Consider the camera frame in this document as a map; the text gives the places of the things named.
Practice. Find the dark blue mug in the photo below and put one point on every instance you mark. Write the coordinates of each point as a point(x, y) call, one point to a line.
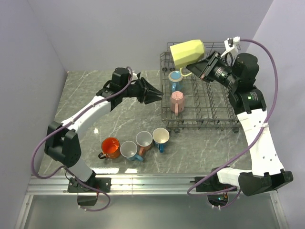
point(160, 138)

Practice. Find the yellow faceted mug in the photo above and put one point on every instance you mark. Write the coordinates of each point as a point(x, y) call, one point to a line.
point(186, 53)

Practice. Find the orange mug black handle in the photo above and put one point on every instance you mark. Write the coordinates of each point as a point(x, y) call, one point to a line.
point(110, 148)

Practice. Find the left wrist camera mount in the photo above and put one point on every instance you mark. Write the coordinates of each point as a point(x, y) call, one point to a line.
point(135, 75)

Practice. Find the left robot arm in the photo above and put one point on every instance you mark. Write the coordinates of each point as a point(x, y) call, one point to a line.
point(63, 139)

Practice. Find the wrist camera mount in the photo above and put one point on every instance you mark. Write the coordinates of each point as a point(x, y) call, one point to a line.
point(231, 46)
point(135, 75)

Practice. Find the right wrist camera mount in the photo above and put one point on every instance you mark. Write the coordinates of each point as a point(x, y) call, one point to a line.
point(231, 46)

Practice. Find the wire dish rack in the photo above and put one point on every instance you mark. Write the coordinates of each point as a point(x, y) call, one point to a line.
point(206, 104)

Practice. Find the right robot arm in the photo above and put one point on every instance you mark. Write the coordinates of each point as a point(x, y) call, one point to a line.
point(267, 172)

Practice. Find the pink faceted mug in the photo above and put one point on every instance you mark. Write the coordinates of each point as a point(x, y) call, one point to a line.
point(177, 102)

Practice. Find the light blue floral mug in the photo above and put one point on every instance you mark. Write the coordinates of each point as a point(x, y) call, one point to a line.
point(129, 151)

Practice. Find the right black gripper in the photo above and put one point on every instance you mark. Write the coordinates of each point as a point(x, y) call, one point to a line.
point(205, 68)

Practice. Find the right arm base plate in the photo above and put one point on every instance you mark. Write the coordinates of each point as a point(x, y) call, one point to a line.
point(202, 184)

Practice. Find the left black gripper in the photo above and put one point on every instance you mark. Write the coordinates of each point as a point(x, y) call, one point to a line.
point(143, 83)

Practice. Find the aluminium mounting rail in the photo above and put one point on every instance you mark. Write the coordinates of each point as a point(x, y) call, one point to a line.
point(121, 184)

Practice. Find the salmon floral mug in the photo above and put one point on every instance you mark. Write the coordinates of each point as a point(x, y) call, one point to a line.
point(144, 140)

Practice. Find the blue mug orange interior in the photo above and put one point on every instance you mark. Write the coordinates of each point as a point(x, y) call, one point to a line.
point(175, 79)

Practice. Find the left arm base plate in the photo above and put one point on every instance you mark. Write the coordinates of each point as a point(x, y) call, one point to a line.
point(101, 183)

